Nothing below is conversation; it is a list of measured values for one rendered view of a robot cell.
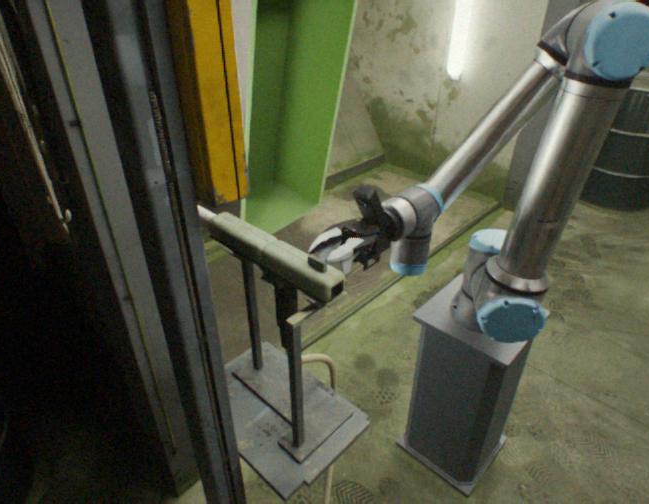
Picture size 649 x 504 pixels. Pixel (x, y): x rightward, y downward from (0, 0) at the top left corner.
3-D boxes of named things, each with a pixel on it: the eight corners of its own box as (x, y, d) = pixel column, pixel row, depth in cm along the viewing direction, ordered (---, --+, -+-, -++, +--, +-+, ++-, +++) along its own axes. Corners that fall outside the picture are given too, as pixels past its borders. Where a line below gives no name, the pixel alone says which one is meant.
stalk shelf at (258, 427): (184, 400, 93) (183, 396, 92) (267, 345, 107) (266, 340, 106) (285, 503, 75) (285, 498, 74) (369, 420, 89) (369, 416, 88)
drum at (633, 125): (571, 179, 390) (605, 71, 343) (649, 192, 366) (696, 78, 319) (565, 205, 346) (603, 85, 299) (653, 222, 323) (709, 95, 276)
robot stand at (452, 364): (506, 441, 173) (551, 311, 139) (467, 498, 154) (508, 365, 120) (436, 397, 190) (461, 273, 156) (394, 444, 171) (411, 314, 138)
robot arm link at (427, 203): (443, 225, 107) (449, 186, 102) (413, 245, 100) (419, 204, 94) (410, 212, 113) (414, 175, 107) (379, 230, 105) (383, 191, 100)
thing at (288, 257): (345, 370, 80) (348, 263, 68) (326, 385, 77) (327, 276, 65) (192, 265, 108) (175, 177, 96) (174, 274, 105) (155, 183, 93)
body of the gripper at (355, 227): (363, 273, 90) (398, 250, 97) (365, 236, 85) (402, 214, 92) (334, 259, 94) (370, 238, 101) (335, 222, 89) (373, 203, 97)
